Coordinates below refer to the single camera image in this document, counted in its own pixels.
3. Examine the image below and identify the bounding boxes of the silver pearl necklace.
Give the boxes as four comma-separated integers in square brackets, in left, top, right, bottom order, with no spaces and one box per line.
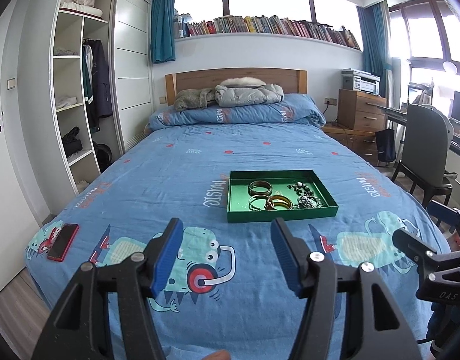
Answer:
[295,194,326,210]

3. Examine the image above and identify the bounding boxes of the thin silver bangle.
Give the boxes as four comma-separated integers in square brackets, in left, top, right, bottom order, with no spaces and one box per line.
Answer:
[248,194,268,211]

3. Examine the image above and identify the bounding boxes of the green jewelry tray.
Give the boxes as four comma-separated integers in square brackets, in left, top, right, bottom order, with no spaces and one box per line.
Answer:
[227,170,339,223]

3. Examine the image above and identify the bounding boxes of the left blue white gloved hand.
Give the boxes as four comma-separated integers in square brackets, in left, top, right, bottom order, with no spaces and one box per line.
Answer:
[202,349,231,360]

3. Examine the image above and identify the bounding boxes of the amber orange bangle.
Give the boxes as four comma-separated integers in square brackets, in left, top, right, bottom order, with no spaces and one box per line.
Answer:
[266,194,293,211]

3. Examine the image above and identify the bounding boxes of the blue cartoon bed sheet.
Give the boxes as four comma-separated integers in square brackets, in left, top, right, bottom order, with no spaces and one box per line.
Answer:
[25,124,449,359]

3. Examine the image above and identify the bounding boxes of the dark brown bangle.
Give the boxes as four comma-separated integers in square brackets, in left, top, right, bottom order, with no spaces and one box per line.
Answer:
[247,180,273,197]

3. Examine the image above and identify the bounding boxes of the red smartphone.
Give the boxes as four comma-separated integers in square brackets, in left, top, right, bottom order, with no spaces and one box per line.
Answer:
[47,223,79,262]

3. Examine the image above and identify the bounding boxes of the dark tote bag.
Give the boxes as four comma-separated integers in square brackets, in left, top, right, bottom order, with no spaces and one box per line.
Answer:
[375,128,396,164]

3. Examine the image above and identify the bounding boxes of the dark grey chair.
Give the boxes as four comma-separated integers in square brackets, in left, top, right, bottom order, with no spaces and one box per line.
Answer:
[391,104,455,207]

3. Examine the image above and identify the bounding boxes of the olive green jacket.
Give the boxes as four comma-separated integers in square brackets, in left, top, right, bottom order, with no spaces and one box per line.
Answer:
[174,88,216,111]

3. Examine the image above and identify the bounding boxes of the blue folded duvet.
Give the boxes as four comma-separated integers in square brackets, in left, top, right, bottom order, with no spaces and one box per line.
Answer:
[146,94,326,132]

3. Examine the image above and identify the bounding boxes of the wooden drawer chest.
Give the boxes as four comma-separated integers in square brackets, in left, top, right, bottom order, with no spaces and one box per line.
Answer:
[323,88,387,166]

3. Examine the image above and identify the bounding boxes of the grey puffer jacket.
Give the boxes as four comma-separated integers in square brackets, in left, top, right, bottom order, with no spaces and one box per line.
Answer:
[214,76,284,107]

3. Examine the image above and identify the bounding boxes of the white open wardrobe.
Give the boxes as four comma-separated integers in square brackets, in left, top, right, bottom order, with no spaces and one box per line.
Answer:
[52,0,152,194]

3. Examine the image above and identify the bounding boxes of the white door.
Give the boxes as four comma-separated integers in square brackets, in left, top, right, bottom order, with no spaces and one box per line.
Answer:
[0,0,49,292]

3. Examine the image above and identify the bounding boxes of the wooden headboard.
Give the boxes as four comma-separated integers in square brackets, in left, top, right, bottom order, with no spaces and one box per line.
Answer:
[165,67,309,107]

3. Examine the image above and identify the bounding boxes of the white printer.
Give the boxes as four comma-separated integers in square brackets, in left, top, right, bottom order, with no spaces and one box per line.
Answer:
[341,68,380,96]

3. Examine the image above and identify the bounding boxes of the row of books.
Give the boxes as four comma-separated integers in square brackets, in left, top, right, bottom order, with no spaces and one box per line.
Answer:
[174,15,361,50]

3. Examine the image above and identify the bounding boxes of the left teal curtain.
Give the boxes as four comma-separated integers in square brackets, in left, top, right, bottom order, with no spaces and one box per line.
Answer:
[150,0,176,64]

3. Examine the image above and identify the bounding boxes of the teal curtain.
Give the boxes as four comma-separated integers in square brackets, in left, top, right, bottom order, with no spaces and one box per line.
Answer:
[357,1,392,99]
[150,0,176,64]

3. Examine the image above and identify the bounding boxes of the right teal curtain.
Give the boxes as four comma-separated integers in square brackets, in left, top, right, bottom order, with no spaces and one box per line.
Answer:
[357,1,392,99]

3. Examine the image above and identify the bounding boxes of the brown white beaded bracelet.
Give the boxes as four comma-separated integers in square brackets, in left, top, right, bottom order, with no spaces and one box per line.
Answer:
[287,181,315,198]

